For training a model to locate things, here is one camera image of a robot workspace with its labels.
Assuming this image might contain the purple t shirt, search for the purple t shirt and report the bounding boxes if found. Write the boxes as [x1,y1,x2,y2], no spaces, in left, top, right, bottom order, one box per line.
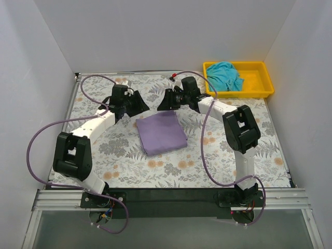
[136,110,188,156]

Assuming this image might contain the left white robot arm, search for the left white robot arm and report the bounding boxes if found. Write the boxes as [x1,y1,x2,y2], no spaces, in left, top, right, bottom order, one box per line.
[53,84,149,208]

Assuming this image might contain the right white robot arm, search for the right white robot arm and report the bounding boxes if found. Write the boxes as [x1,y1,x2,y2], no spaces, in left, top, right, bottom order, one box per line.
[157,76,261,206]

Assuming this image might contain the floral table mat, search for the floral table mat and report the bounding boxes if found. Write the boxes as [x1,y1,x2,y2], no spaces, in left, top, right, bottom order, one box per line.
[66,73,291,188]

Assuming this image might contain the teal t shirt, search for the teal t shirt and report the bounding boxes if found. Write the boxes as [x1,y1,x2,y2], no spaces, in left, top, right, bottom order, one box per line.
[206,61,244,92]

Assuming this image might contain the yellow plastic bin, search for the yellow plastic bin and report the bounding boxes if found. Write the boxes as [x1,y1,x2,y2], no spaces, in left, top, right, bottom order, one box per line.
[217,61,274,98]

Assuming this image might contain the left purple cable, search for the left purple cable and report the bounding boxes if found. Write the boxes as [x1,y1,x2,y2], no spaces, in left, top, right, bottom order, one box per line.
[27,74,130,234]

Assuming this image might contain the purple cable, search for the purple cable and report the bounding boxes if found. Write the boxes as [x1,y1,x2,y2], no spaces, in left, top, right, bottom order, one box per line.
[172,71,267,227]
[27,74,130,234]

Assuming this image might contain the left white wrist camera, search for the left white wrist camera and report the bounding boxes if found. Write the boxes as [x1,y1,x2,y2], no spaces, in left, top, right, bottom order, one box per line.
[121,80,134,95]

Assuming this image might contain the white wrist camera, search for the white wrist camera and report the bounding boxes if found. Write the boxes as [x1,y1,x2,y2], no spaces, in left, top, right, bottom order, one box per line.
[169,73,183,92]
[121,80,134,95]

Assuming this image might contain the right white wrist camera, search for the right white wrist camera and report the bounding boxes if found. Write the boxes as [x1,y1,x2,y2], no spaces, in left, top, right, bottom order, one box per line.
[169,73,183,92]

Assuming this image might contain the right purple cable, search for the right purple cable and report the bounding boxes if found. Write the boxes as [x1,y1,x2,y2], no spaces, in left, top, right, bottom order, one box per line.
[172,71,267,227]

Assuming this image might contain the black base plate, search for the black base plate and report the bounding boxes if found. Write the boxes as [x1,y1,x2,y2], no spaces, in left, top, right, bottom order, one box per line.
[80,188,264,219]

